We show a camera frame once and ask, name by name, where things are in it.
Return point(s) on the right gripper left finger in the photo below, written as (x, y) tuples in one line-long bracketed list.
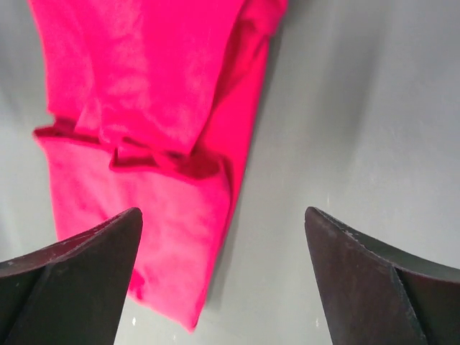
[(71, 292)]

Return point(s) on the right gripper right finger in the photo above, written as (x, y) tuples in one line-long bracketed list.
[(374, 293)]

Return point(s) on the red t shirt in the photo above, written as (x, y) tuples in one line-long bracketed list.
[(154, 105)]

